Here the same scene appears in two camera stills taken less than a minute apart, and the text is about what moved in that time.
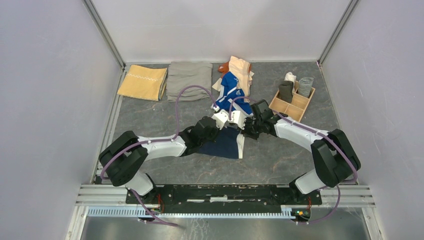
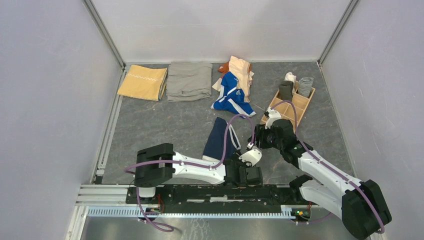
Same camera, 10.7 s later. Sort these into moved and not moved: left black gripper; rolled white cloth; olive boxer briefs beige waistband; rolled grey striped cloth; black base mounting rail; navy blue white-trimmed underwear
Moved: navy blue white-trimmed underwear; left black gripper
Not moved: black base mounting rail; olive boxer briefs beige waistband; rolled white cloth; rolled grey striped cloth
